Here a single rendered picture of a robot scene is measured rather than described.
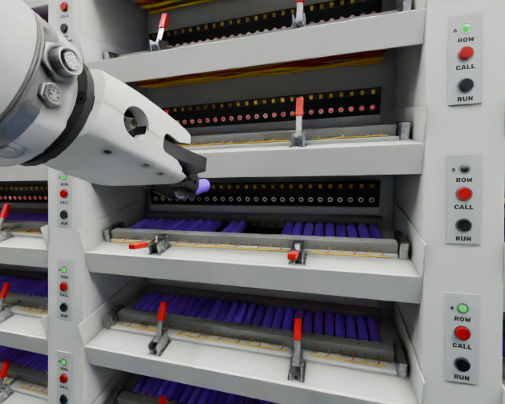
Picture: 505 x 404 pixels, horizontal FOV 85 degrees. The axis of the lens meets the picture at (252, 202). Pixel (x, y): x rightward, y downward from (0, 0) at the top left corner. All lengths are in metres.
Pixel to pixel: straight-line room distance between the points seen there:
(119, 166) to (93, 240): 0.46
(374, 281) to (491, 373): 0.18
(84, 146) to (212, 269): 0.35
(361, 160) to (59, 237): 0.60
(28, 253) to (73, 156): 0.58
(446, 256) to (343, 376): 0.25
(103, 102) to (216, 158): 0.32
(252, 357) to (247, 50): 0.54
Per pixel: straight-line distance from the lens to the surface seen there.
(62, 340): 0.75
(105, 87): 0.19
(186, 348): 0.62
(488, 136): 0.50
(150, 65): 0.61
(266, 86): 0.71
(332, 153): 0.45
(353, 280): 0.47
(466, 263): 0.49
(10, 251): 0.83
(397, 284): 0.47
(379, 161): 0.46
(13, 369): 1.04
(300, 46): 0.52
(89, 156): 0.21
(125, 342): 0.68
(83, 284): 0.68
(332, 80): 0.70
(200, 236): 0.55
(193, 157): 0.25
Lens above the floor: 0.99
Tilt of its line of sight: level
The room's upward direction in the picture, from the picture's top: straight up
